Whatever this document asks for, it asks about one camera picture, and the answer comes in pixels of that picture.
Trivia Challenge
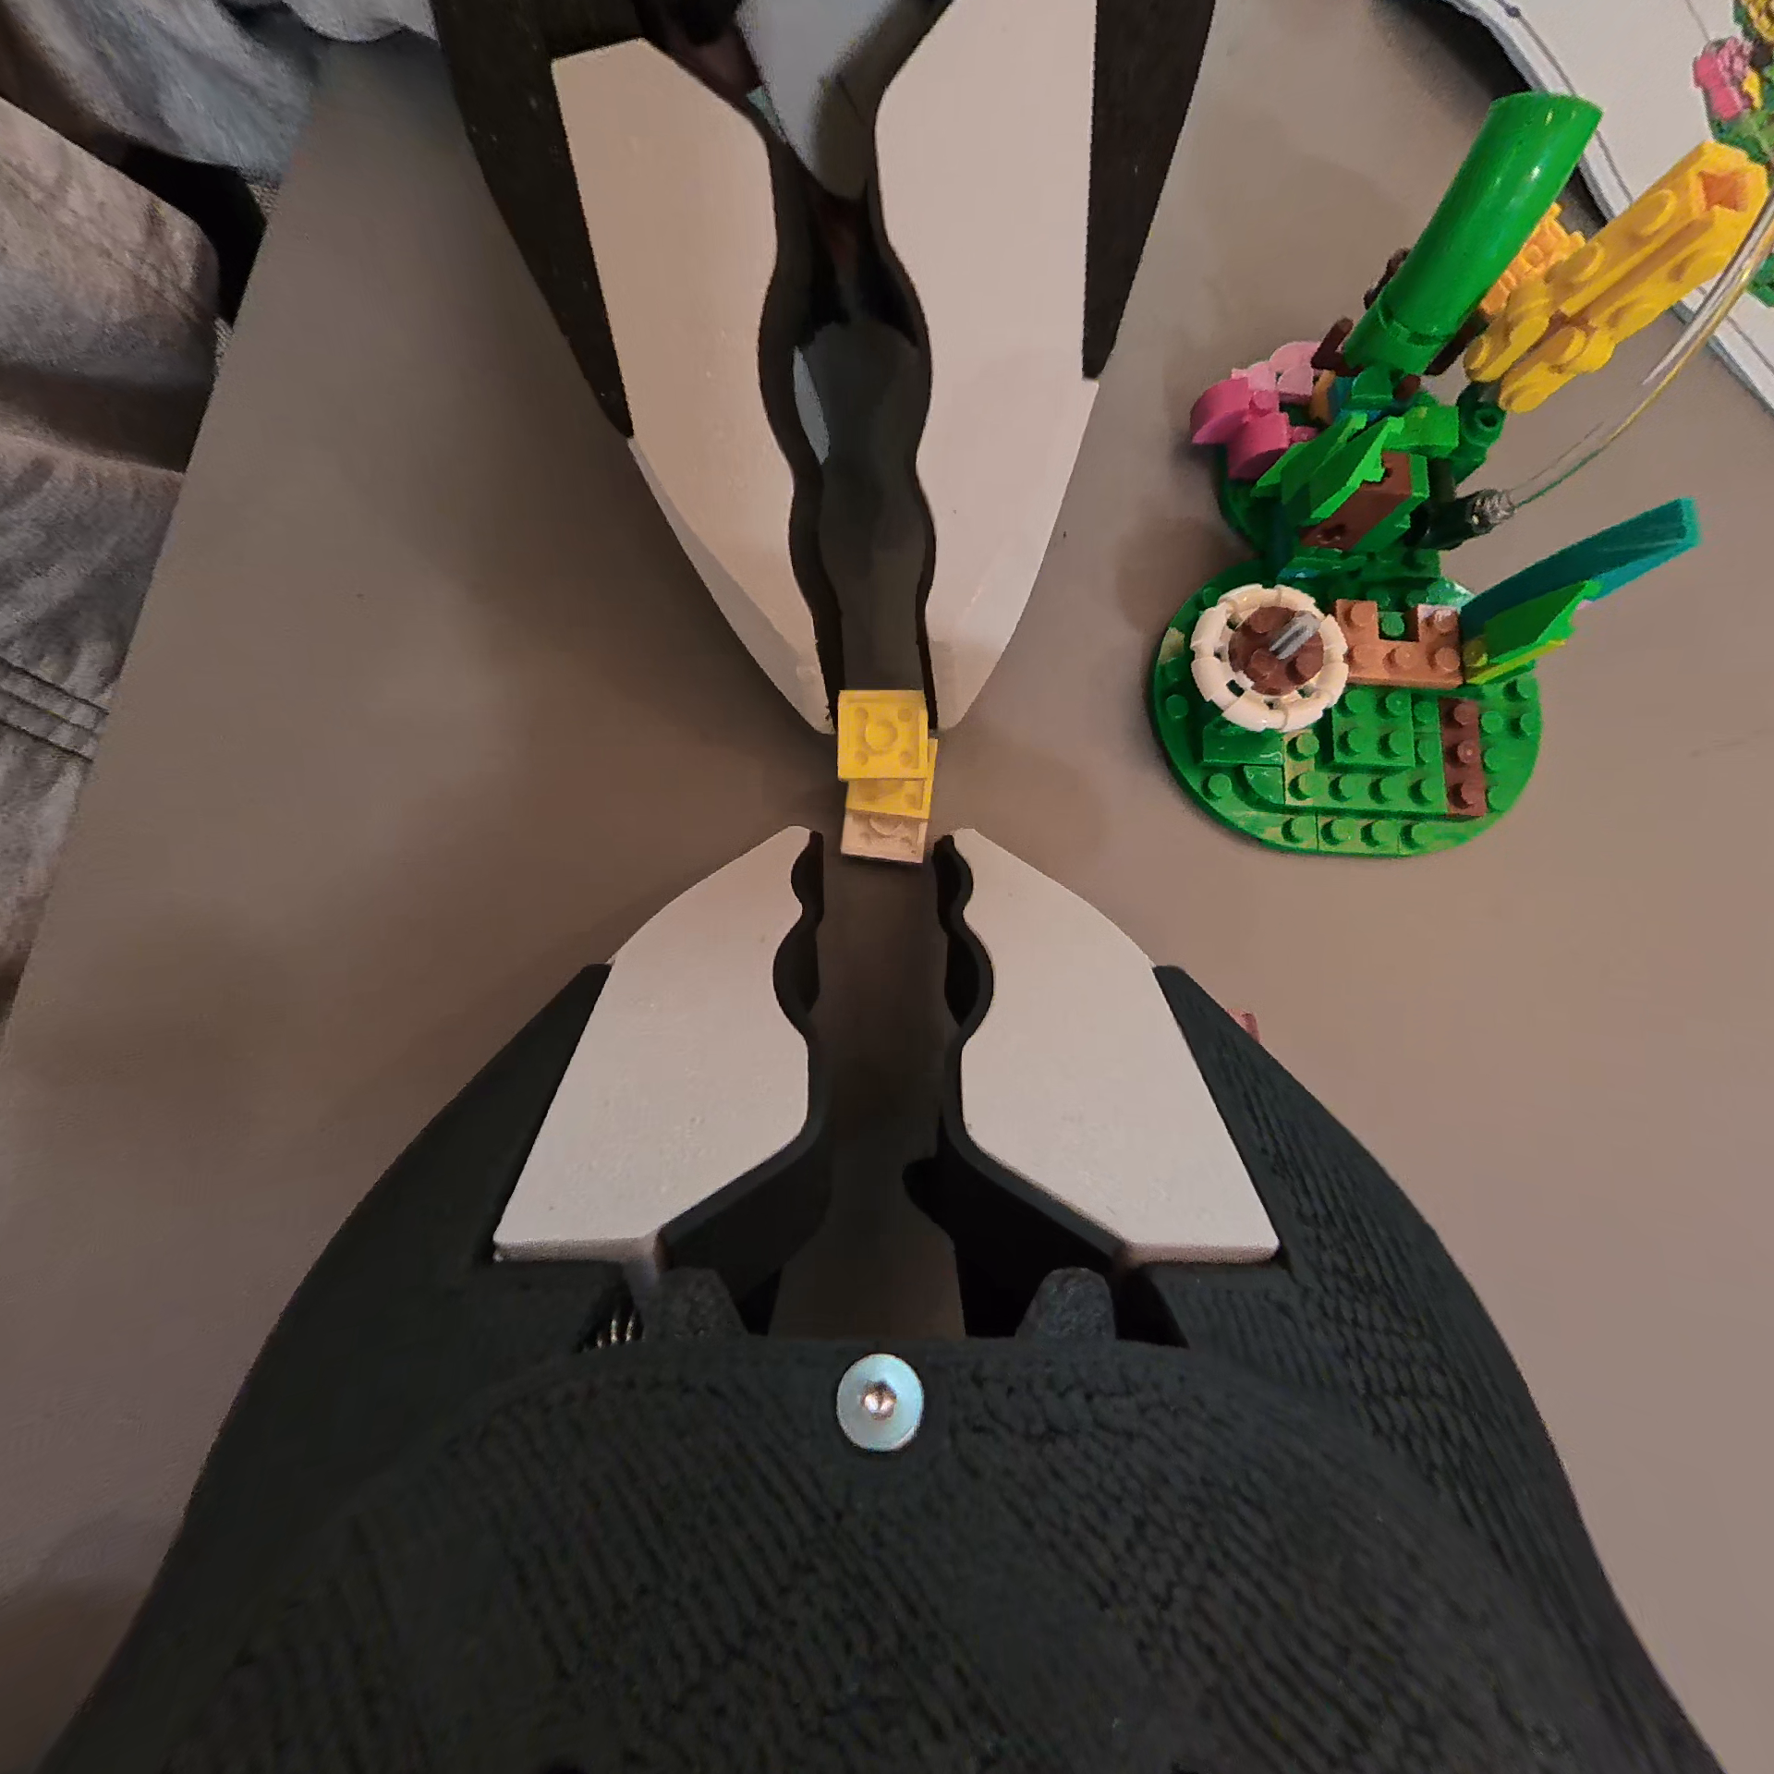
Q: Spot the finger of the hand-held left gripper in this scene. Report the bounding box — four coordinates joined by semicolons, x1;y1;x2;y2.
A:
871;0;1106;733
548;44;842;733

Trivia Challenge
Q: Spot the green lego plant model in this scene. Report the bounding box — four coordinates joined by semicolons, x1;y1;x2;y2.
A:
1147;95;1774;857

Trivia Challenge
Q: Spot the white instruction booklet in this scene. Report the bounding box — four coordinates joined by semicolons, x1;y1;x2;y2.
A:
1469;0;1774;414

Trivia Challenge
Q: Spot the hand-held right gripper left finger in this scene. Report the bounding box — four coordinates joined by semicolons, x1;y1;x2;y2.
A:
494;828;834;1265

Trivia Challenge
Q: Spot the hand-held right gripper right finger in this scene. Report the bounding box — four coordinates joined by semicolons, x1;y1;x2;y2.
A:
930;828;1280;1270

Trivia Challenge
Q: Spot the person's grey hoodie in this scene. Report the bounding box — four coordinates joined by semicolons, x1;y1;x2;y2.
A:
0;0;444;1035

